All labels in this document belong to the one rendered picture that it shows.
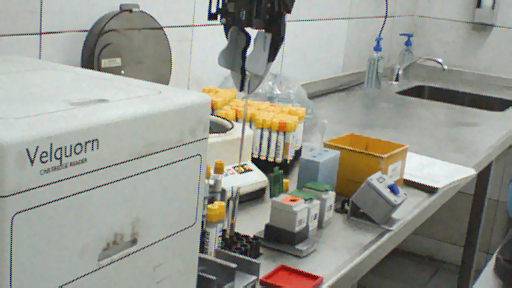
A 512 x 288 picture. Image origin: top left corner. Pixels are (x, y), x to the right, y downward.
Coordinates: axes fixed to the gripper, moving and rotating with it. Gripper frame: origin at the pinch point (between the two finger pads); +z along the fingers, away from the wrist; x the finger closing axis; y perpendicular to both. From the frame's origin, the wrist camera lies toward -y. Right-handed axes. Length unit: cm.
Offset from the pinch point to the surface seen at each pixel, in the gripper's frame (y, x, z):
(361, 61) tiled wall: -186, -51, 17
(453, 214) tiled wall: -249, -17, 89
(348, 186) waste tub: -39.6, 3.2, 23.5
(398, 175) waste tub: -49, 10, 21
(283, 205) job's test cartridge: -6.3, 5.0, 18.8
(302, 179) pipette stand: -25.4, -0.6, 20.0
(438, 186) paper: -58, 16, 24
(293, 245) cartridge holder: -5.8, 7.8, 24.5
